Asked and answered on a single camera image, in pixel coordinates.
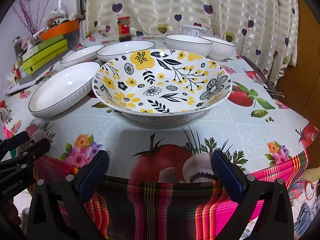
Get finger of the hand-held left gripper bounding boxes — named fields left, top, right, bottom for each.
left=0, top=137, right=52, bottom=171
left=0, top=131, right=30, bottom=153

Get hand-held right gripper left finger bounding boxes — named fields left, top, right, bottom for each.
left=27, top=150, right=110, bottom=240

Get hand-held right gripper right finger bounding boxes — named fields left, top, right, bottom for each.
left=211, top=150, right=295, bottom=240

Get white ribbed plate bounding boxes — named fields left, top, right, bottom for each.
left=28, top=61, right=101, bottom=119
left=96, top=40, right=156, bottom=62
left=60, top=44, right=105, bottom=68

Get yellow black floral plate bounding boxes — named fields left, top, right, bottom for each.
left=92, top=49, right=233, bottom=125

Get white ribbed bowl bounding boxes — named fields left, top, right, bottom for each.
left=199, top=36, right=237, bottom=62
left=165, top=34, right=213, bottom=57

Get vegetable print tablecloth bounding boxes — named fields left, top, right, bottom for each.
left=0, top=31, right=320, bottom=183

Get plaid cloth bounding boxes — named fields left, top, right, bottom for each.
left=30, top=152, right=309, bottom=240

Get black striped box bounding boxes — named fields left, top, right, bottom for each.
left=14, top=62, right=55, bottom=87

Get light printed cloth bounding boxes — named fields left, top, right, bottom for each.
left=287, top=167, right=320, bottom=240

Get bright green box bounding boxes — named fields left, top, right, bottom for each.
left=21, top=48, right=69, bottom=75

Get dark small jar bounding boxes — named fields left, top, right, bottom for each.
left=14, top=37, right=25, bottom=57

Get binder clip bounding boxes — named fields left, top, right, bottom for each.
left=266, top=89, right=285, bottom=98

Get pale green box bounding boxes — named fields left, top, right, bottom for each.
left=22, top=39, right=68, bottom=62

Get brown dotted cloth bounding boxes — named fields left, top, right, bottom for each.
left=241, top=55, right=275, bottom=88

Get orange box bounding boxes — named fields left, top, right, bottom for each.
left=40, top=20, right=80, bottom=42

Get pink flower branches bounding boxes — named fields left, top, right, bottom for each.
left=12, top=0, right=50, bottom=34

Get pile of plastic packets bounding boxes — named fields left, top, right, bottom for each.
left=44, top=1, right=84, bottom=29

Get wooden cabinet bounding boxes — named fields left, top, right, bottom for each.
left=275, top=0, right=320, bottom=120

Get red label sauce jar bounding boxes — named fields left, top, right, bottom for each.
left=117, top=16, right=132, bottom=42

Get white plastic tub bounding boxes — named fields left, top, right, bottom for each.
left=180, top=24, right=209, bottom=37

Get cream heart print curtain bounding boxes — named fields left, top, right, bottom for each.
left=84, top=0, right=300, bottom=88

